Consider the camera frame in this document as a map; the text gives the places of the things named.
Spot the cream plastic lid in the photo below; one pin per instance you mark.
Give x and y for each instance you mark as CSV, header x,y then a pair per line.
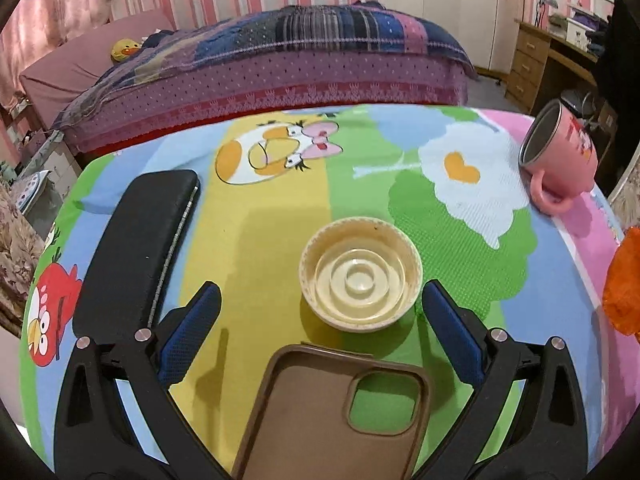
x,y
360,280

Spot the wooden desk with drawers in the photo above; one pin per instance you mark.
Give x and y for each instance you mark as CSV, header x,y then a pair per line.
x,y
530,65

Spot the pink mug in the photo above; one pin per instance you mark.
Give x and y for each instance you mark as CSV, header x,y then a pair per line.
x,y
565,160

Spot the cream wardrobe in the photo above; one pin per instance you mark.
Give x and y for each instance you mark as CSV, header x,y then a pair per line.
x,y
450,10

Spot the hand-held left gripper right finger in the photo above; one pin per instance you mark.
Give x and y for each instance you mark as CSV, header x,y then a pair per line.
x,y
452,330

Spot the purple bed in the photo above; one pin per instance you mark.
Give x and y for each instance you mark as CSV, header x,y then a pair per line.
x,y
300,85

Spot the plaid patchwork blanket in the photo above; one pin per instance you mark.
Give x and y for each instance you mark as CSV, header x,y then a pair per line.
x,y
310,35

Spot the brown phone case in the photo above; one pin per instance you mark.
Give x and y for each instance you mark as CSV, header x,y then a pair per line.
x,y
300,420

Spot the yellow plush toy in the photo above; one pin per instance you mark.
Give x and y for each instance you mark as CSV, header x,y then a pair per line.
x,y
125,51

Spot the black hanging cloth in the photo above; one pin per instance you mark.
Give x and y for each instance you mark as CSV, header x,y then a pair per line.
x,y
620,85

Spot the white bedside table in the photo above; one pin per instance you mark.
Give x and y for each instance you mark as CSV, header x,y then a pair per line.
x,y
30,192

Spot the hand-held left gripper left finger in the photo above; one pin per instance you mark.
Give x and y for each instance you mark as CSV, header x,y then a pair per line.
x,y
187,330

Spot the desk lamp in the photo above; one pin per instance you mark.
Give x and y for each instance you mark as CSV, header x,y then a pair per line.
x,y
544,2

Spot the cartoon printed tablecloth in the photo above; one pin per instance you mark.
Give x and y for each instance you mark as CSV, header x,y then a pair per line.
x,y
360,180

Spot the black zip case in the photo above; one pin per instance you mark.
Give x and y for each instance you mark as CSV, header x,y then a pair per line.
x,y
135,245

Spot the orange snack bag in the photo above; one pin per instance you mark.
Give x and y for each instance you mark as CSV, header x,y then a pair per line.
x,y
625,285

